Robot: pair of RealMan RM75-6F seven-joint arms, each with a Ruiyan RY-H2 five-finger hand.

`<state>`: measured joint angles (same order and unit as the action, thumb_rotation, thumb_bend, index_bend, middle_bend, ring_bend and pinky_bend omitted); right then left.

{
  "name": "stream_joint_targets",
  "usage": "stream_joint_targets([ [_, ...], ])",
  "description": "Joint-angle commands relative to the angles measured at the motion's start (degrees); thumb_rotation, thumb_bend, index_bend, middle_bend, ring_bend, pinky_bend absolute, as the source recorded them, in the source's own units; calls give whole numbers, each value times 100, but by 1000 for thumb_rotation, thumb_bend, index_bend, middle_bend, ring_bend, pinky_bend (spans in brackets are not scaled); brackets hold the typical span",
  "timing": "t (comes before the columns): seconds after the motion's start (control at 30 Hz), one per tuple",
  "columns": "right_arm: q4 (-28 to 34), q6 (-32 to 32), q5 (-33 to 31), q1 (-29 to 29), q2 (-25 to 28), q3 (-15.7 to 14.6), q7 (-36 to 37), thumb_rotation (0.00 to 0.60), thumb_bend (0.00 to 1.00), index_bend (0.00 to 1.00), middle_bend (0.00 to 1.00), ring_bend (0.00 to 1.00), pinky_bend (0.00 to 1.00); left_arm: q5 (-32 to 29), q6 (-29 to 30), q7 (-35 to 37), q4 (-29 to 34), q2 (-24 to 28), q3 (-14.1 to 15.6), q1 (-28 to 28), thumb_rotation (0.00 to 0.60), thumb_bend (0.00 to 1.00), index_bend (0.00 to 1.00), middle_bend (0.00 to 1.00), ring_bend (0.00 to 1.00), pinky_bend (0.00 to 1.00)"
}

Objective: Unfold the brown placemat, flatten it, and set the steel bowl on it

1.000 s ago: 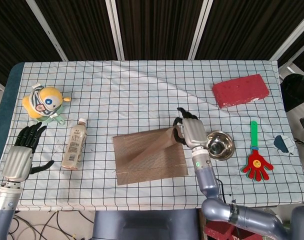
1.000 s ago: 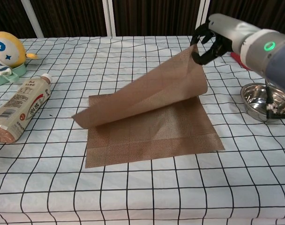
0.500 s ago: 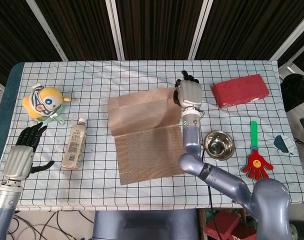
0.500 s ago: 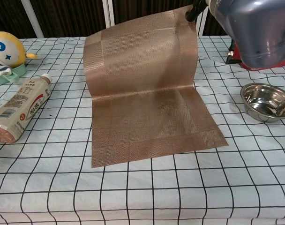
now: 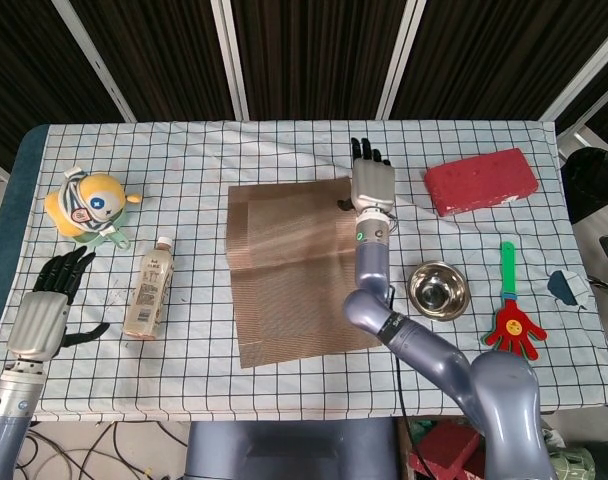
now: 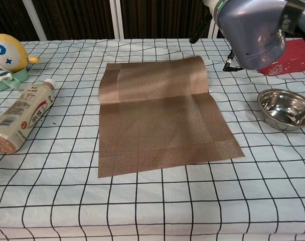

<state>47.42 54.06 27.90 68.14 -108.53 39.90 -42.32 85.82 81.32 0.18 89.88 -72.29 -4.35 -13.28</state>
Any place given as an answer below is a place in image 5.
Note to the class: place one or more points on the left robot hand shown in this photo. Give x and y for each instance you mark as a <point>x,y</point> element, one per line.
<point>36,325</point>

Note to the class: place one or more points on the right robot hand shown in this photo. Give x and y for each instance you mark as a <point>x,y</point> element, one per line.
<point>374,185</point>

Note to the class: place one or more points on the brown woven placemat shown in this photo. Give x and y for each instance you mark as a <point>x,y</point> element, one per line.
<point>284,275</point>

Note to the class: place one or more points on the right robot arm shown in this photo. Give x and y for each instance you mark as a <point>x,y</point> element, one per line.
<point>504,400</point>

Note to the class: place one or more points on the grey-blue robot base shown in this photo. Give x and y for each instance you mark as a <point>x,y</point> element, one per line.
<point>284,450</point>

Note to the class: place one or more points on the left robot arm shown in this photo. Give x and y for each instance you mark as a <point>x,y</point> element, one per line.
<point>6,420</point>

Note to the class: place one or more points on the stainless steel bowl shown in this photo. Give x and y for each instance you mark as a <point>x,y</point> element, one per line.
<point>438,292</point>

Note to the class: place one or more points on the red green hand clapper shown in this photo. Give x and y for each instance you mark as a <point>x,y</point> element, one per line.
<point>514,330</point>

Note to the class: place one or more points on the white checkered tablecloth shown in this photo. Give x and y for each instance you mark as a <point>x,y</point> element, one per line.
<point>284,150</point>

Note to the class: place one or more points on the red brick with white chips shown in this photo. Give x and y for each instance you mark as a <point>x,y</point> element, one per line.
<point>479,180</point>

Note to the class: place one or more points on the milk tea bottle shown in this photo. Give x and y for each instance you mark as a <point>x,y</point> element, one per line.
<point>149,295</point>

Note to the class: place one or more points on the dark slatted partition panel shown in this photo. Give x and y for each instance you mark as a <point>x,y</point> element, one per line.
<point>159,60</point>
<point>604,85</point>
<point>484,60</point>
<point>314,60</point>
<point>24,75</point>

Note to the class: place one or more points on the yellow plush toy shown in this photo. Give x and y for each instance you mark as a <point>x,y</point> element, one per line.
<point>99,190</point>

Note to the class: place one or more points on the black plastic bag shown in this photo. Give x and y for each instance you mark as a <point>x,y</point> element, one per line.
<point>594,185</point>

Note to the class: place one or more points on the green patterned cushion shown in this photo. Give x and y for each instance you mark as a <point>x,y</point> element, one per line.
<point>574,465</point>

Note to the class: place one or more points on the white partition post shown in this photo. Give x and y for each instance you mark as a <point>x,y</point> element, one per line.
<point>579,75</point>
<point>94,60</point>
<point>401,60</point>
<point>229,60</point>

